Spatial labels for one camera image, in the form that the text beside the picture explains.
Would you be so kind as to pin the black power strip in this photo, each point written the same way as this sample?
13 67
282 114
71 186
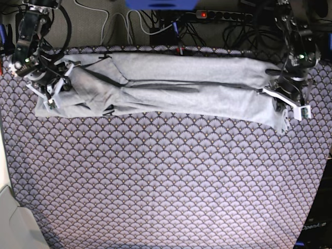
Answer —
212 15

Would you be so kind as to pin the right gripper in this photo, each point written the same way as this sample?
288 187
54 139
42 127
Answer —
49 80

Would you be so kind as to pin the red clamp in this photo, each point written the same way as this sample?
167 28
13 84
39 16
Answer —
180 51

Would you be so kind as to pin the fan-patterned tablecloth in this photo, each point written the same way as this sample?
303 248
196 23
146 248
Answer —
166 180

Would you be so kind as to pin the black power adapter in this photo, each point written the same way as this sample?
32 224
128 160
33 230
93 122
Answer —
167 38

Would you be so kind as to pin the white plastic bin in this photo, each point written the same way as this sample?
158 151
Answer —
19 228

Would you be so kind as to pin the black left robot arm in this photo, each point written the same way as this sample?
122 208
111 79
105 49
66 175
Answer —
302 53

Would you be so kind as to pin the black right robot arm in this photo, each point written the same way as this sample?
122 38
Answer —
30 58

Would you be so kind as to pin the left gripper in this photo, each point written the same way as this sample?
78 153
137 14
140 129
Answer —
290 84

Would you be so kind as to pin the light grey T-shirt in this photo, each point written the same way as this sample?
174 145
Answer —
129 83

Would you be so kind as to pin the blue box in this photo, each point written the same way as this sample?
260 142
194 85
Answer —
161 4

